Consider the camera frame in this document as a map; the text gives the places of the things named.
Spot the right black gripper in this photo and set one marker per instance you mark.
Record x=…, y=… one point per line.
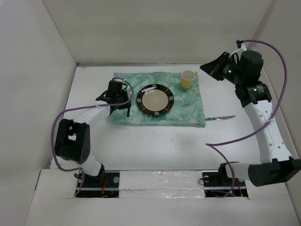
x=213, y=68

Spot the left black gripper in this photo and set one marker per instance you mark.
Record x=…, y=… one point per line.
x=124, y=106

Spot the yellow ceramic mug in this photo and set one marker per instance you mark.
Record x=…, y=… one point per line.
x=187, y=79

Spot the dark rimmed beige plate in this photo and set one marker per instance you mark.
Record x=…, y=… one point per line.
x=155, y=100

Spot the green patterned cloth napkin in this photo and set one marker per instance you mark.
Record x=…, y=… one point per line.
x=187, y=109

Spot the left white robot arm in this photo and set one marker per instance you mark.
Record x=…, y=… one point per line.
x=70, y=133

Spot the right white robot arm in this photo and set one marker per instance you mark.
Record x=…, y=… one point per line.
x=277, y=164

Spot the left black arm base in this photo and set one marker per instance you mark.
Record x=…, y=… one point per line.
x=104, y=185

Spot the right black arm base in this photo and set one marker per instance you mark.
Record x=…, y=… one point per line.
x=216, y=183

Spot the green handled knife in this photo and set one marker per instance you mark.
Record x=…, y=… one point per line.
x=219, y=118

